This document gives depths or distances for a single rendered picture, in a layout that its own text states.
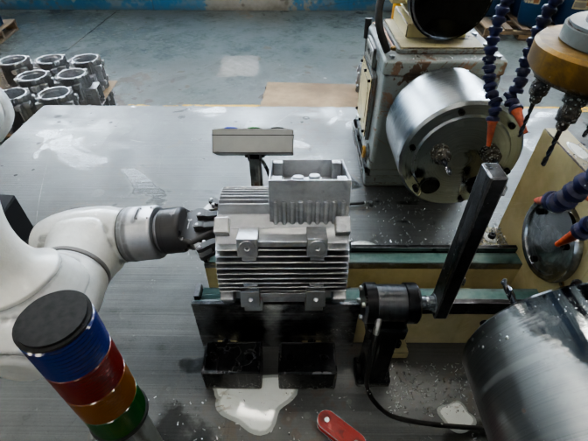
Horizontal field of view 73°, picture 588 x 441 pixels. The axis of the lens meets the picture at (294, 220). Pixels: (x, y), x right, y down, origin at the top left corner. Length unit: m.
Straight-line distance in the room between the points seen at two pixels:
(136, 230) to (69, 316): 0.29
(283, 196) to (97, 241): 0.29
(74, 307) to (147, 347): 0.48
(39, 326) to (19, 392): 0.52
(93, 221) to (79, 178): 0.67
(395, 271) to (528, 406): 0.40
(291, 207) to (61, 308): 0.33
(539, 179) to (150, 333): 0.79
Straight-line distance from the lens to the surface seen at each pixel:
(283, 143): 0.84
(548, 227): 0.81
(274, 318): 0.72
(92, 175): 1.34
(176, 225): 0.63
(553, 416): 0.47
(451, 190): 0.94
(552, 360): 0.49
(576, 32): 0.59
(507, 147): 0.92
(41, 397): 0.88
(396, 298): 0.58
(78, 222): 0.69
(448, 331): 0.82
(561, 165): 0.80
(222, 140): 0.85
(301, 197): 0.58
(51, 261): 0.59
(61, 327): 0.38
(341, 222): 0.58
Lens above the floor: 1.49
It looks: 42 degrees down
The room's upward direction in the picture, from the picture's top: straight up
